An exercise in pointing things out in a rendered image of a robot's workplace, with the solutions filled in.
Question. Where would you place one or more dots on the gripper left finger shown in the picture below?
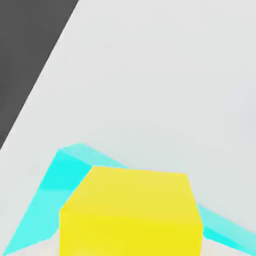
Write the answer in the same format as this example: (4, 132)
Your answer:
(46, 249)

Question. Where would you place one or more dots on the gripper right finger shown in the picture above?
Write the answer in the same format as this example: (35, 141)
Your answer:
(212, 250)

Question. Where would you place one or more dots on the small yellow cube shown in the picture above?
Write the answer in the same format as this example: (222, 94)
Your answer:
(130, 216)

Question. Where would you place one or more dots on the large cyan box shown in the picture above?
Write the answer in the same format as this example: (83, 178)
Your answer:
(60, 180)

